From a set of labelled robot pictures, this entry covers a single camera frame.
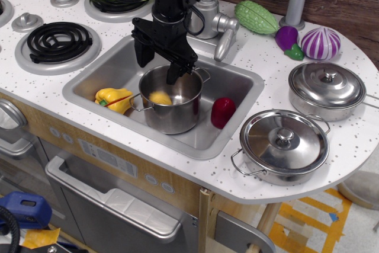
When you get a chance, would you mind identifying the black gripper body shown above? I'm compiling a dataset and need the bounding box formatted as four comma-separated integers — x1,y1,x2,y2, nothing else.
132,17,198,75

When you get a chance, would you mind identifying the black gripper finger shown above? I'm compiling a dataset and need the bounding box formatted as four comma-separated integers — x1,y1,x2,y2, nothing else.
134,40,155,68
166,62,182,85

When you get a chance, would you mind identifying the yellow toy corn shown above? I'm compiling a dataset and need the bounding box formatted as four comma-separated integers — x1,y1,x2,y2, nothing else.
149,91,172,105

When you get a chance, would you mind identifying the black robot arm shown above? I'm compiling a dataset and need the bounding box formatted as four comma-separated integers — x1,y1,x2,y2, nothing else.
132,0,199,85

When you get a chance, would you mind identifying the tall steel pot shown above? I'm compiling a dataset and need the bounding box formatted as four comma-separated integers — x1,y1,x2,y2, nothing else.
129,65,211,134

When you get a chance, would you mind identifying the grey sink basin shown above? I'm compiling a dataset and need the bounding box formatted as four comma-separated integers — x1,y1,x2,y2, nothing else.
63,36,264,159

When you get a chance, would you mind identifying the silver toy faucet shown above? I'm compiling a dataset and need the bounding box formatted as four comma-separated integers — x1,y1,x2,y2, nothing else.
190,0,240,62

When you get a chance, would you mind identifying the yellow toy bell pepper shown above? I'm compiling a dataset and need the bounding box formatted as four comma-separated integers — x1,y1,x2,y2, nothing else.
95,88,133,114

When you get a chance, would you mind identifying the black coil burner middle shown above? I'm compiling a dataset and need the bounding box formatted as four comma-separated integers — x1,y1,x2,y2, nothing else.
84,0,155,23

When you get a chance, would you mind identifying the black coil burner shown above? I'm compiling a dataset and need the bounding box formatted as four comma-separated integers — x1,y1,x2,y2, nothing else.
15,22,101,75
84,0,155,23

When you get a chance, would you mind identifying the red toy pepper piece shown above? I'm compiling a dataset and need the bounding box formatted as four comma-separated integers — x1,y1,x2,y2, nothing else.
211,97,236,129

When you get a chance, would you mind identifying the green toy bitter gourd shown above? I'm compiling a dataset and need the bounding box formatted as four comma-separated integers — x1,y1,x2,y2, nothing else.
235,1,279,34

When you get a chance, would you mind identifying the black coil burner front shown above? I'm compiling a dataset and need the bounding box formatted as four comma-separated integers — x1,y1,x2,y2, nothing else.
15,22,101,75

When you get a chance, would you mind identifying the purple toy eggplant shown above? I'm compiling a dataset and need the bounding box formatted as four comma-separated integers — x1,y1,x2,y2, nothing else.
275,26,304,61

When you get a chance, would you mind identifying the silver stove knob front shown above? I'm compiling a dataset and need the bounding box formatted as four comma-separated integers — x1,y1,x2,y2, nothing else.
11,12,43,33

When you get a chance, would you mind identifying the grey metal pole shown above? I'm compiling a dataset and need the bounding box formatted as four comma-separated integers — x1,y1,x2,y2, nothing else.
279,0,306,31

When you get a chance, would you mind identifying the steel lidded pan front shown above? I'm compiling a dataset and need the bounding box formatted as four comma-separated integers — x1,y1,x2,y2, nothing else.
233,110,330,186

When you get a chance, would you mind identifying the steel lidded pan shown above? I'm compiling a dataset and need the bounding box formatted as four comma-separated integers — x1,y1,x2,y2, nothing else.
288,62,378,121
233,110,330,186

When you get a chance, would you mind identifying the purple striped toy onion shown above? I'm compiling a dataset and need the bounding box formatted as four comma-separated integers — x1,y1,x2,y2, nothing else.
301,27,341,60

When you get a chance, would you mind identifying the steel lidded pan back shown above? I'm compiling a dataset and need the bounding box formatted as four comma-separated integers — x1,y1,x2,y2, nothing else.
288,62,378,121

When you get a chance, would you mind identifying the silver dishwasher door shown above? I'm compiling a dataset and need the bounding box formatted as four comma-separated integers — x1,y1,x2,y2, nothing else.
45,156,198,252

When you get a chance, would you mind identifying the blue clamp tool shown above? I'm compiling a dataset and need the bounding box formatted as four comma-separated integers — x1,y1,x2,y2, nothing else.
1,191,52,229

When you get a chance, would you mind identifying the black braided cable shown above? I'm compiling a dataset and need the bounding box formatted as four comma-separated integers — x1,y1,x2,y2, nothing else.
0,205,21,251

